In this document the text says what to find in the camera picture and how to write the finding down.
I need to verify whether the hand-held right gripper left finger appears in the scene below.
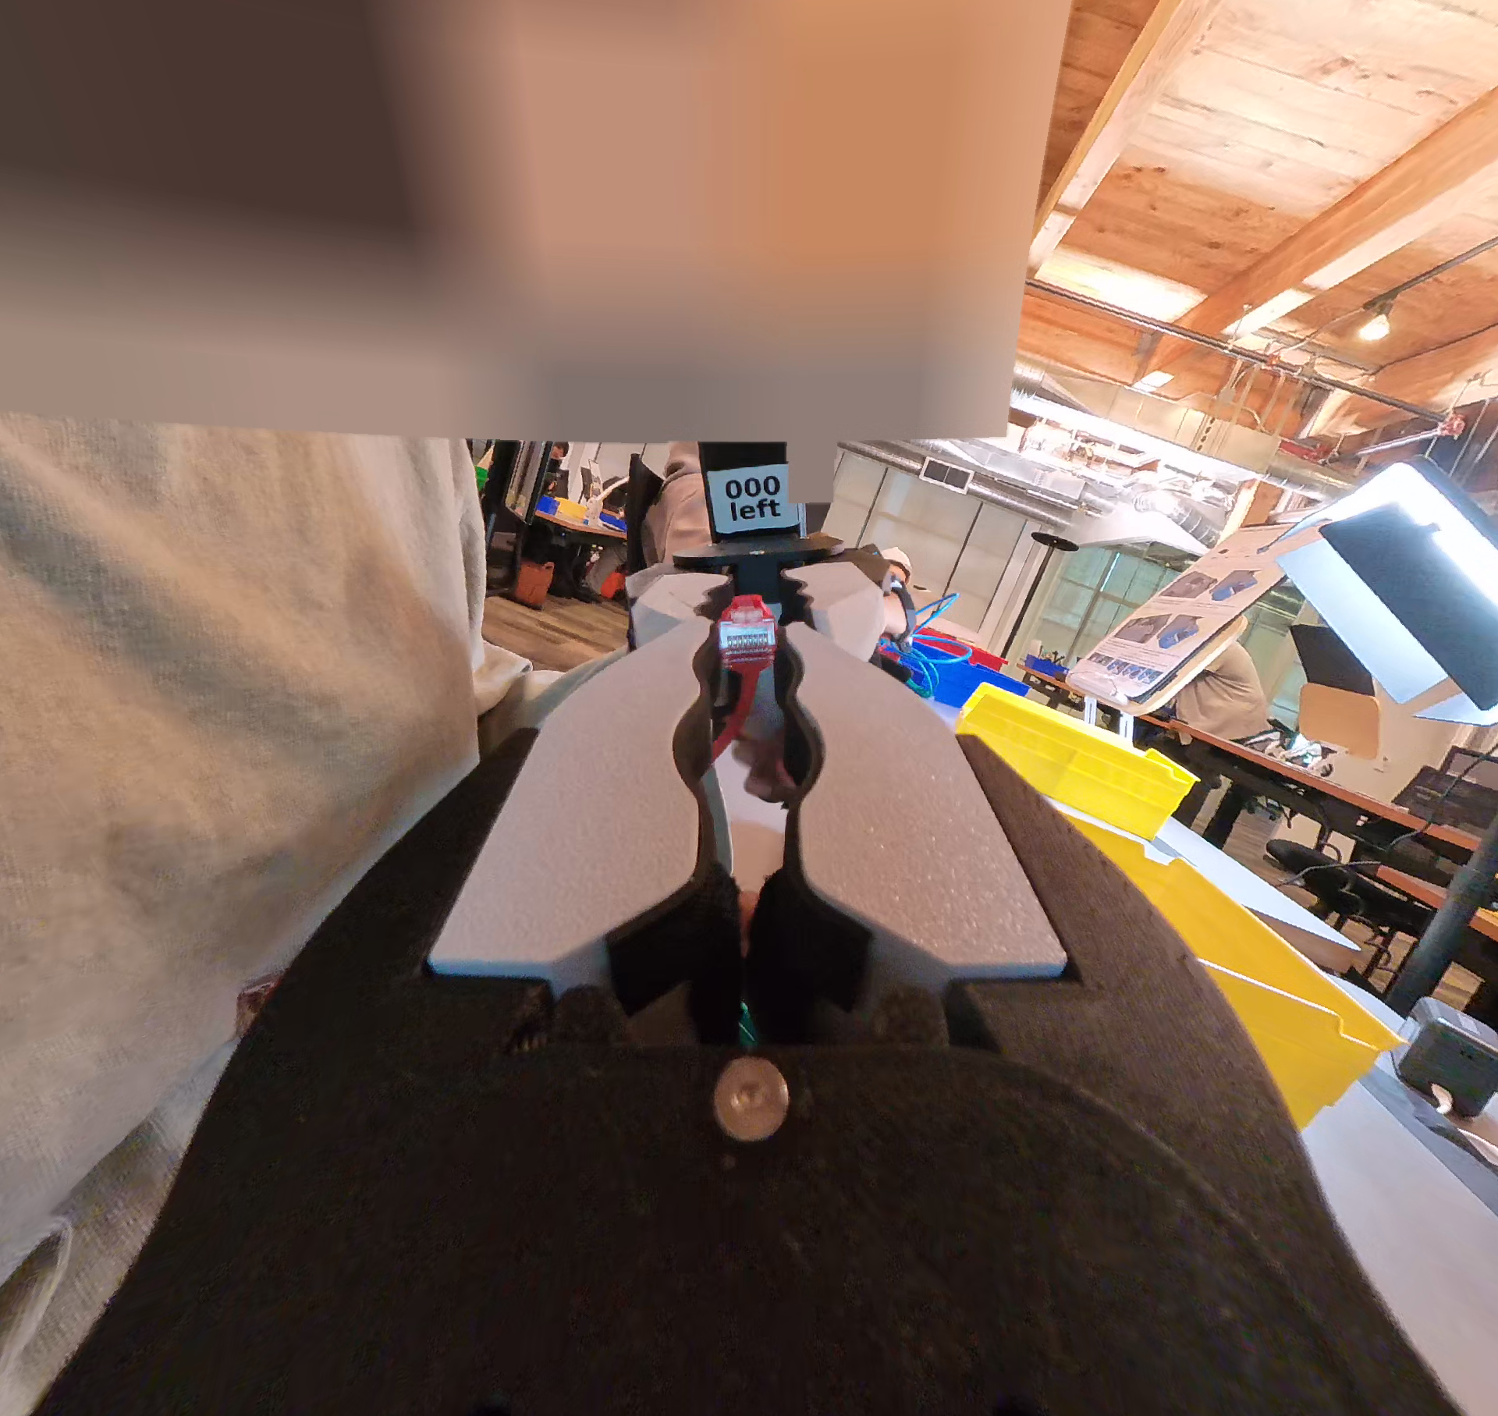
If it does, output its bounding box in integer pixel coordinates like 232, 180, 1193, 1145
426, 608, 738, 991

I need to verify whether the black floor lamp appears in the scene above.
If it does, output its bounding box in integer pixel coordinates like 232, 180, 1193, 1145
1000, 531, 1081, 660

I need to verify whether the black laptop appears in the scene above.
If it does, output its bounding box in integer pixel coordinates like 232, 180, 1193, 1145
1393, 747, 1498, 836

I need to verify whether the studio light panel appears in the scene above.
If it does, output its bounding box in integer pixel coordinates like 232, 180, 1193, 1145
1273, 457, 1498, 728

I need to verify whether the large yellow plastic bin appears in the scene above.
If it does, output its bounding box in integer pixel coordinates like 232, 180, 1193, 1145
1054, 808, 1406, 1133

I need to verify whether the long wooden desk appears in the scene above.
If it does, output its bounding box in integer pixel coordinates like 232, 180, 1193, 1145
1024, 666, 1498, 940

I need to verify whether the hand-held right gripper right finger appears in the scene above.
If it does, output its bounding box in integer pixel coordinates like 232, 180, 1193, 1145
778, 621, 1071, 991

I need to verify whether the printed poster board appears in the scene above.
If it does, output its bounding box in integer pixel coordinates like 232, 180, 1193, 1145
1064, 520, 1292, 718

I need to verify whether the small grey device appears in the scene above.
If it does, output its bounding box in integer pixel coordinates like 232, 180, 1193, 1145
1393, 996, 1498, 1123

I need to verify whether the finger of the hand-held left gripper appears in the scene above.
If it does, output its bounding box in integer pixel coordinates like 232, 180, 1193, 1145
785, 566, 893, 671
624, 566, 730, 652

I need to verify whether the black ceiling pipe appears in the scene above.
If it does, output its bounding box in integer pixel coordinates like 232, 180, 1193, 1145
1024, 277, 1454, 426

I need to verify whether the person's light sweater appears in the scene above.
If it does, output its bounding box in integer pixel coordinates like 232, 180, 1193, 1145
0, 415, 639, 1288

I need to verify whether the black office chair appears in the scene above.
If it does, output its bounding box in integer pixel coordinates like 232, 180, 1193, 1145
1263, 836, 1407, 974

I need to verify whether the red network cable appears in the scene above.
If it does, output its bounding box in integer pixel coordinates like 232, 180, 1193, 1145
709, 594, 782, 764

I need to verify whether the grey metal pole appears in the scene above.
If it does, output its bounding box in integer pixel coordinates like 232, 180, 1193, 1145
1387, 819, 1498, 1016

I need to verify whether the bundle of blue cables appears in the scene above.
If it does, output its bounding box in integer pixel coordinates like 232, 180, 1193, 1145
901, 594, 980, 699

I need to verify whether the black monitor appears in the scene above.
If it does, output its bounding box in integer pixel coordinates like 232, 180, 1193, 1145
484, 443, 553, 602

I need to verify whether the silver air duct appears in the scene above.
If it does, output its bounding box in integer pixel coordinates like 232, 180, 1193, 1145
835, 439, 1209, 554

